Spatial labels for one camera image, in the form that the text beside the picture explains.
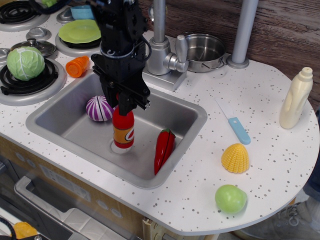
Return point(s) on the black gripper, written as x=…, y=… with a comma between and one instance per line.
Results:
x=120, y=75

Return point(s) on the red toy sauce bottle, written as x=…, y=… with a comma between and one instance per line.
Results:
x=123, y=131

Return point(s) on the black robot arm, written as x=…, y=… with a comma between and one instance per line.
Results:
x=121, y=23

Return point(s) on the silver toy sink basin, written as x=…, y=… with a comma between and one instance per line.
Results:
x=63, y=121

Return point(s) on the cream plastic toy bottle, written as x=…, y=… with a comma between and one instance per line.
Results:
x=296, y=98

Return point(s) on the purple striped toy onion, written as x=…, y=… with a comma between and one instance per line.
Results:
x=98, y=109

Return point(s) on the orange toy carrot piece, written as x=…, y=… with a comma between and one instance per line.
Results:
x=76, y=67

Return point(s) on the silver toy faucet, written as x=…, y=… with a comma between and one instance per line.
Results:
x=164, y=68

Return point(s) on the rear right stove burner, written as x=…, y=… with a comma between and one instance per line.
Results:
x=74, y=52

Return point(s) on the stove burner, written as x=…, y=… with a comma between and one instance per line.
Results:
x=14, y=92
x=19, y=16
x=74, y=52

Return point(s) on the red toy chili pepper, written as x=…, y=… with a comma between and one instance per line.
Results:
x=164, y=147

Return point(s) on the green toy plate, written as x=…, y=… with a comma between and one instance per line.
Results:
x=80, y=31

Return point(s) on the steel pot lid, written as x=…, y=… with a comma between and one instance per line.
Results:
x=46, y=48

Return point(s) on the blue toy bowl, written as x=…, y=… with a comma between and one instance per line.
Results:
x=82, y=12

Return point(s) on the grey rear stove knob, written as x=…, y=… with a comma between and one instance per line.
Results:
x=65, y=16

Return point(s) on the grey stove knob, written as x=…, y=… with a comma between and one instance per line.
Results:
x=39, y=33
x=65, y=16

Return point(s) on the green toy cabbage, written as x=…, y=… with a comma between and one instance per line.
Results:
x=25, y=63

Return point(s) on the small stainless steel pot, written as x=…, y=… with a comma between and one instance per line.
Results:
x=205, y=52

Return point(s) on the front left stove burner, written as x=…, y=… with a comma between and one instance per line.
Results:
x=14, y=92

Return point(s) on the green toy vegetable top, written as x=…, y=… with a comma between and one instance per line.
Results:
x=49, y=3

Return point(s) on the rear left stove burner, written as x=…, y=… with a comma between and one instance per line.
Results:
x=19, y=16

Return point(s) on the yellow toy corn piece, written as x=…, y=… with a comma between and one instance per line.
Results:
x=235, y=158

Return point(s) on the green toy lime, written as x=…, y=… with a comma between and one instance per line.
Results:
x=230, y=199

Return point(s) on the grey support pole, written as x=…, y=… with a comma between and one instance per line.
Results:
x=238, y=59

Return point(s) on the yellow toy on floor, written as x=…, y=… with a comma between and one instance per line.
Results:
x=24, y=230

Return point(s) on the grey sneaker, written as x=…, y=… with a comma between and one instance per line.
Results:
x=291, y=223

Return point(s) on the blue handled toy knife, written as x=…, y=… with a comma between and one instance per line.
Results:
x=234, y=122

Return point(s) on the toy oven door handle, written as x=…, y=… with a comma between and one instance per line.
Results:
x=40, y=197

